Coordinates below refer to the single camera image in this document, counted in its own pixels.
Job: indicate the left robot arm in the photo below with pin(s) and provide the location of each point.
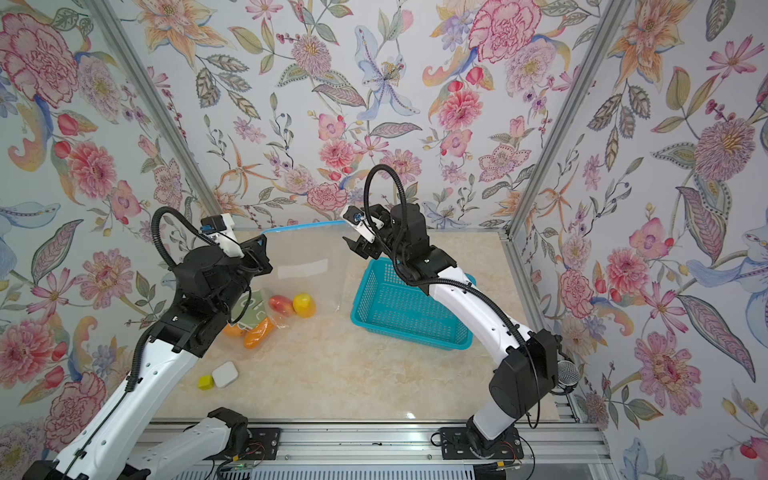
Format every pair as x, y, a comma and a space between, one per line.
164, 353

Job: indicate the corner aluminium post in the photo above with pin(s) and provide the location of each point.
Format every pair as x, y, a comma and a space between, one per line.
181, 25
605, 30

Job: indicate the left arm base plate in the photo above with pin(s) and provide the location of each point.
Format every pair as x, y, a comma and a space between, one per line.
259, 444

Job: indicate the teal plastic basket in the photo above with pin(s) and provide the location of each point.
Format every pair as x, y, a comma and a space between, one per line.
385, 305

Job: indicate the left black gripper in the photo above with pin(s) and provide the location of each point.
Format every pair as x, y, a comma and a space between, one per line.
258, 259

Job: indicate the aluminium front rail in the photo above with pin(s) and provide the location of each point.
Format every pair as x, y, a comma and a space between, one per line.
385, 450

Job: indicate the white square box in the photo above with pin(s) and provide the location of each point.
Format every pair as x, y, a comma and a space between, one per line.
225, 374

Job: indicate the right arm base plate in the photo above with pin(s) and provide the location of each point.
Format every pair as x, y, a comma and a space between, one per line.
463, 443

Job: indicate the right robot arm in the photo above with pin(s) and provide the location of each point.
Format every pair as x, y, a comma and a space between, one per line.
526, 360

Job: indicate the red yellow mango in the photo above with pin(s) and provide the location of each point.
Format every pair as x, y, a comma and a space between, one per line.
282, 305

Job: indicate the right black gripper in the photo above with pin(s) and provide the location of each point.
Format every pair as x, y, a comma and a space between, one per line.
367, 250

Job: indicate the green printed zip-top bag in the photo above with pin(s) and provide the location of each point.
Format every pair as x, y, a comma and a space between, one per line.
253, 309

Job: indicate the large orange mango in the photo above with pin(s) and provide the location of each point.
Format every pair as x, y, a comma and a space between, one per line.
251, 337

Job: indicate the clear blue-zipper bag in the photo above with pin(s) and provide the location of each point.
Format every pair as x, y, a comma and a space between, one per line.
308, 259

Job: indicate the left corner aluminium post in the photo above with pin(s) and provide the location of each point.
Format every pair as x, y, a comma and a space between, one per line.
181, 25

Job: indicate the right corner aluminium post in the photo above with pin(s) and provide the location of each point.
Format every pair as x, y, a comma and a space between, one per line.
605, 30

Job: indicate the black microphone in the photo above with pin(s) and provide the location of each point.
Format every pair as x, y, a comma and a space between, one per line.
568, 377

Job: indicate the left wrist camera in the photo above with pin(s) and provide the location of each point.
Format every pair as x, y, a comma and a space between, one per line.
219, 229

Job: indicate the yellow green cube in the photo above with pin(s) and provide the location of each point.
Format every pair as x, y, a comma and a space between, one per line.
206, 382

